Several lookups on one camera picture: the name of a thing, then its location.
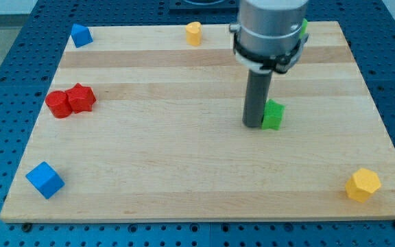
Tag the green star block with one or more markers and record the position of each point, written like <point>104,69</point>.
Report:
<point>273,115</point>

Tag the green block behind arm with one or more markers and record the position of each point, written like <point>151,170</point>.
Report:
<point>303,28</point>

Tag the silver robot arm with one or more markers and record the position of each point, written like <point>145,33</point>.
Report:
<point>269,35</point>

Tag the wooden board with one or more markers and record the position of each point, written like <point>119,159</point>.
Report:
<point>165,140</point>

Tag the red star block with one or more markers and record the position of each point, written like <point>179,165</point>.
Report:
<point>81,98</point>

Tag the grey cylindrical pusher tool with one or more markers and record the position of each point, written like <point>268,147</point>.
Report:
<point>256,97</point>

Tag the yellow heart block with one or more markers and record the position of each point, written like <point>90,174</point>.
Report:
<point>193,33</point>

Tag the red cylinder block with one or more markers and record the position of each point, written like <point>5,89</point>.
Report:
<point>58,104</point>

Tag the blue triangular block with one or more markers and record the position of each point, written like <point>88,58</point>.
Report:
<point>81,35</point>

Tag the blue cube block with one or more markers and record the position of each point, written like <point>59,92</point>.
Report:
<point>45,179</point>

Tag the yellow hexagon block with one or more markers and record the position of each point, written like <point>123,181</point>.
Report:
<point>362,185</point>

